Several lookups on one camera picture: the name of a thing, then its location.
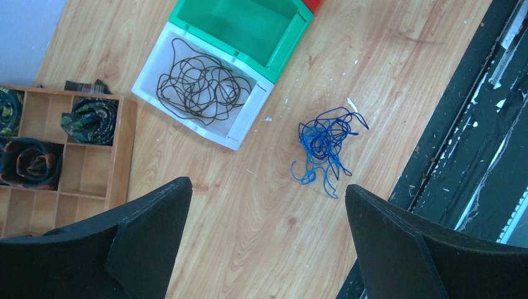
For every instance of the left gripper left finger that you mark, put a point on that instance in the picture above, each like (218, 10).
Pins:
(126, 252)

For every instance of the plaid cloth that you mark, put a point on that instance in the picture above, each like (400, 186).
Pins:
(98, 86)

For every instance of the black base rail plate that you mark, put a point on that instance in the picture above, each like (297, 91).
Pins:
(470, 171)

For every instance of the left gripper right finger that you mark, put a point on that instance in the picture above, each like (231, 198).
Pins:
(403, 255)

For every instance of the rolled dark tie middle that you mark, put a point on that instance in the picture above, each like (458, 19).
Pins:
(31, 163)

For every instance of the red plastic bin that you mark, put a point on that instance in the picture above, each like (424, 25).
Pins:
(313, 5)

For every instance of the rolled green tie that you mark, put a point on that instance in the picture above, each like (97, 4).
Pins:
(11, 111)

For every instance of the rolled dark tie front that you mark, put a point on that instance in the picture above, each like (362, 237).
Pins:
(91, 121)

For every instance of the white plastic bin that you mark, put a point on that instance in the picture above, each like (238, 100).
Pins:
(207, 90)

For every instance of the wooden compartment tray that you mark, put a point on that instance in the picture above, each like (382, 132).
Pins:
(93, 179)

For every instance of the rolled dark tie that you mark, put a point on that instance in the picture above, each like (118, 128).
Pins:
(91, 121)
(31, 163)

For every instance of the green plastic bin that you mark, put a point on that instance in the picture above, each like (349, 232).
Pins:
(262, 34)

